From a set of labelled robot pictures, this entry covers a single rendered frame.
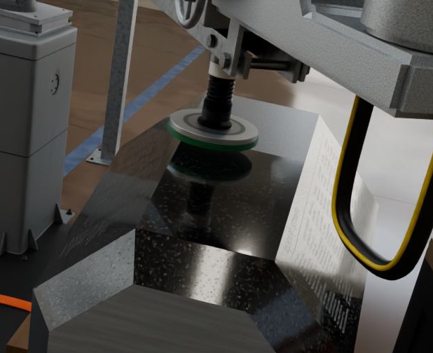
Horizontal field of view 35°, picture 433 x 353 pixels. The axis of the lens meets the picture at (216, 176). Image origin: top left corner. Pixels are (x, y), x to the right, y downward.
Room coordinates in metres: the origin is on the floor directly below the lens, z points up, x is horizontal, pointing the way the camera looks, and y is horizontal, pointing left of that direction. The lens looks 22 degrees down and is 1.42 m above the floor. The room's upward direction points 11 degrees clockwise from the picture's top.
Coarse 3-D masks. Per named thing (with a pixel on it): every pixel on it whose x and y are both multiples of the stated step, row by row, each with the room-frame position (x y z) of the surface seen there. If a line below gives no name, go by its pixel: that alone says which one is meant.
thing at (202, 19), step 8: (208, 0) 1.41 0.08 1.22; (192, 8) 1.48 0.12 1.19; (208, 8) 1.41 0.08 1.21; (208, 16) 1.41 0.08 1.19; (216, 16) 1.42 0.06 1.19; (224, 16) 1.43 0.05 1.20; (200, 24) 1.43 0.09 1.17; (208, 24) 1.42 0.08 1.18; (216, 24) 1.42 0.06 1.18; (224, 24) 1.43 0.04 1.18; (224, 32) 1.50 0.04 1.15; (248, 32) 1.51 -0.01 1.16
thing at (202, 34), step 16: (160, 0) 1.85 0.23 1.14; (176, 16) 1.72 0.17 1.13; (192, 32) 1.60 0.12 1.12; (208, 32) 1.51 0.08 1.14; (208, 48) 1.49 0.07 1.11; (224, 48) 1.41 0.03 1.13; (272, 48) 1.46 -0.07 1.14; (224, 64) 1.31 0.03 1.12; (240, 64) 1.33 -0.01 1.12; (256, 64) 1.34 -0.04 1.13; (272, 64) 1.36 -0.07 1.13; (288, 64) 1.38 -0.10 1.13; (288, 80) 1.37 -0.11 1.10
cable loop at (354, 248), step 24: (360, 120) 1.02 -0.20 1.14; (360, 144) 1.03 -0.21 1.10; (432, 168) 0.85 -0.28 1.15; (336, 192) 1.02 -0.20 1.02; (432, 192) 0.84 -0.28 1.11; (336, 216) 1.01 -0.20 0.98; (432, 216) 0.84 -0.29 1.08; (360, 240) 0.96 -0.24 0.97; (408, 240) 0.85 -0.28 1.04; (384, 264) 0.89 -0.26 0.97; (408, 264) 0.85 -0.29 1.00
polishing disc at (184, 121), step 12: (180, 120) 1.52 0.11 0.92; (192, 120) 1.54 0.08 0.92; (240, 120) 1.61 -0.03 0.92; (180, 132) 1.47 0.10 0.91; (192, 132) 1.45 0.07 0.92; (204, 132) 1.47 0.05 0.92; (216, 132) 1.48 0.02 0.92; (228, 132) 1.50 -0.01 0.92; (240, 132) 1.52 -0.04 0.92; (252, 132) 1.53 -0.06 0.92; (228, 144) 1.45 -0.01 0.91; (240, 144) 1.47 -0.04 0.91
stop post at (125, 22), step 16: (128, 0) 3.40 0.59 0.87; (128, 16) 3.40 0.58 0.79; (128, 32) 3.40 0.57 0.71; (128, 48) 3.40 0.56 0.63; (112, 64) 3.40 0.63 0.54; (128, 64) 3.44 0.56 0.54; (112, 80) 3.40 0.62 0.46; (112, 96) 3.40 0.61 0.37; (112, 112) 3.40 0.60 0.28; (112, 128) 3.40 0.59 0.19; (112, 144) 3.40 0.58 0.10; (96, 160) 3.36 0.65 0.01
